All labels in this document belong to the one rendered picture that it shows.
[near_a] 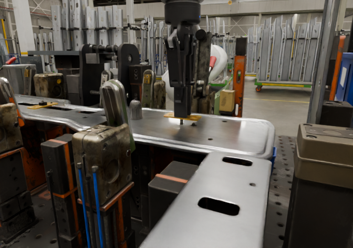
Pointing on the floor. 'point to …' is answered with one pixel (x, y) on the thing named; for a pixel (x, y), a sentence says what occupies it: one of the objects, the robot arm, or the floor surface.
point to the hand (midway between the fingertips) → (182, 101)
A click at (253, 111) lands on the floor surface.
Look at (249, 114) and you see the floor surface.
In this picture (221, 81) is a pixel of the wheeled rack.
